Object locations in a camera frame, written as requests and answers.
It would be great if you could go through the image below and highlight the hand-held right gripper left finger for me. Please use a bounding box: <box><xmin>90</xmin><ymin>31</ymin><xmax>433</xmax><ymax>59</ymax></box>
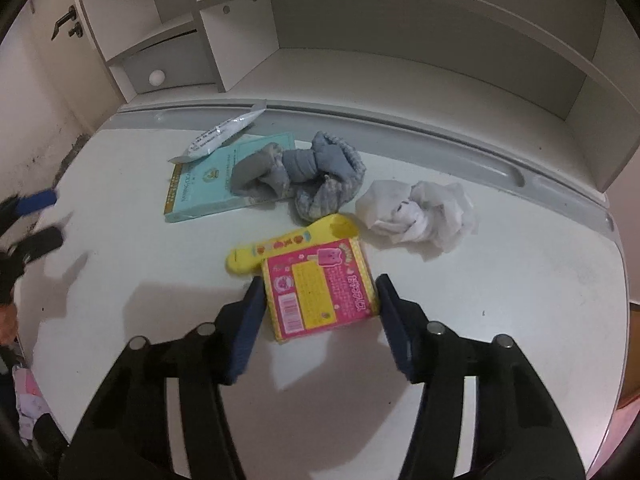
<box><xmin>59</xmin><ymin>276</ymin><xmax>267</xmax><ymax>480</ymax></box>

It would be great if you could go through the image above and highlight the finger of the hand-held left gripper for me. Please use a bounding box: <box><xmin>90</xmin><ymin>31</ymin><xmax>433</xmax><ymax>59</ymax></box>
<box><xmin>0</xmin><ymin>226</ymin><xmax>65</xmax><ymax>272</ymax></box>
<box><xmin>0</xmin><ymin>189</ymin><xmax>59</xmax><ymax>222</ymax></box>

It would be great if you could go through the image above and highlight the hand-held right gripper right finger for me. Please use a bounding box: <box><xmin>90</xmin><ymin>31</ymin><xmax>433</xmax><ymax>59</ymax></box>
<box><xmin>375</xmin><ymin>274</ymin><xmax>586</xmax><ymax>480</ymax></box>

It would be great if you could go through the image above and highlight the pink yellow small box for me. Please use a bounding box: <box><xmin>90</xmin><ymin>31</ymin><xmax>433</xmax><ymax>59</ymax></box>
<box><xmin>261</xmin><ymin>237</ymin><xmax>379</xmax><ymax>344</ymax></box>

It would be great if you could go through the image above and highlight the person's left hand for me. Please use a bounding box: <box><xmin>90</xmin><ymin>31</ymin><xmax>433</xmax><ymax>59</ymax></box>
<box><xmin>0</xmin><ymin>305</ymin><xmax>19</xmax><ymax>347</ymax></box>

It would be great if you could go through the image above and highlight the yellow toy stick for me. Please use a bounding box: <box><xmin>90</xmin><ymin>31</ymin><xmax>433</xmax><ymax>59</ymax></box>
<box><xmin>225</xmin><ymin>213</ymin><xmax>360</xmax><ymax>277</ymax></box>

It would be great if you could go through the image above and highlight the white crumpled tissue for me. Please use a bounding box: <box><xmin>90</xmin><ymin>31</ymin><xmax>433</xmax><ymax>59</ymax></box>
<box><xmin>355</xmin><ymin>179</ymin><xmax>476</xmax><ymax>254</ymax></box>

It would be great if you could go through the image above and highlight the cream door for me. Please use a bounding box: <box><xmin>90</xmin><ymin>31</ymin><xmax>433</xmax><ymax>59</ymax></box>
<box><xmin>15</xmin><ymin>0</ymin><xmax>120</xmax><ymax>137</ymax></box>

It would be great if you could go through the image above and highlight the pink printed cloth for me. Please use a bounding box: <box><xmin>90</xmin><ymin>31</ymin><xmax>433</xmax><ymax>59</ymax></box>
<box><xmin>12</xmin><ymin>367</ymin><xmax>52</xmax><ymax>442</ymax></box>

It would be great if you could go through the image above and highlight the teal booklet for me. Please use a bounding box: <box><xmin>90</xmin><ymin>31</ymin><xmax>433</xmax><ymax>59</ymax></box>
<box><xmin>163</xmin><ymin>132</ymin><xmax>296</xmax><ymax>224</ymax></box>

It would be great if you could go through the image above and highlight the grey knitted sock bundle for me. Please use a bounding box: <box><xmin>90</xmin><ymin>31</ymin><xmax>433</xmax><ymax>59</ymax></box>
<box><xmin>230</xmin><ymin>131</ymin><xmax>367</xmax><ymax>226</ymax></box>

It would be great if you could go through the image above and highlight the white sachet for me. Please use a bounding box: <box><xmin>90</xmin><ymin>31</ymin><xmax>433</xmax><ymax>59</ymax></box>
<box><xmin>167</xmin><ymin>101</ymin><xmax>267</xmax><ymax>164</ymax></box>

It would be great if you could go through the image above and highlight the grey drawer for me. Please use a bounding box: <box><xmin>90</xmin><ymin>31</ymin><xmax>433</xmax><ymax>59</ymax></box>
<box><xmin>122</xmin><ymin>47</ymin><xmax>214</xmax><ymax>94</ymax></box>

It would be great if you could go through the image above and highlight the person's leg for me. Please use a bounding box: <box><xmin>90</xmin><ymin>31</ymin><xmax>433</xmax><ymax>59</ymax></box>
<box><xmin>617</xmin><ymin>394</ymin><xmax>640</xmax><ymax>422</ymax></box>

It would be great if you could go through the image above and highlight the white grey desk shelf unit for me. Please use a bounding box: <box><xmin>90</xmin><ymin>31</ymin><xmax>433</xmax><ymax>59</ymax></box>
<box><xmin>72</xmin><ymin>0</ymin><xmax>640</xmax><ymax>194</ymax></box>

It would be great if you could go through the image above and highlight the black door handle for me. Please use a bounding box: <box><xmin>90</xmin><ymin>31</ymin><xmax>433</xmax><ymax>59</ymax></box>
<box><xmin>50</xmin><ymin>5</ymin><xmax>84</xmax><ymax>41</ymax></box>

